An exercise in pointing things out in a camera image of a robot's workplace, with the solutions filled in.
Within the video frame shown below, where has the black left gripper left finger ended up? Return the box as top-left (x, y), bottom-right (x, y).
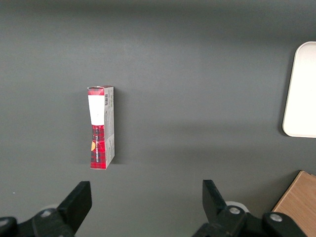
top-left (0, 181), bottom-right (93, 237)

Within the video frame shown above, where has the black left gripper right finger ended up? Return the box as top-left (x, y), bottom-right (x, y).
top-left (192, 179), bottom-right (307, 237)

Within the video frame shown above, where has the cream rectangular plastic tray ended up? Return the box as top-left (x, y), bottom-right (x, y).
top-left (282, 41), bottom-right (316, 138)

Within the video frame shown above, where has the red and grey carton box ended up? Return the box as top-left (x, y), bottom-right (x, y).
top-left (87, 85), bottom-right (116, 171)

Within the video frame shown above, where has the wooden two-drawer cabinet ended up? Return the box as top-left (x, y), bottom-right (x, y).
top-left (271, 170), bottom-right (316, 237)

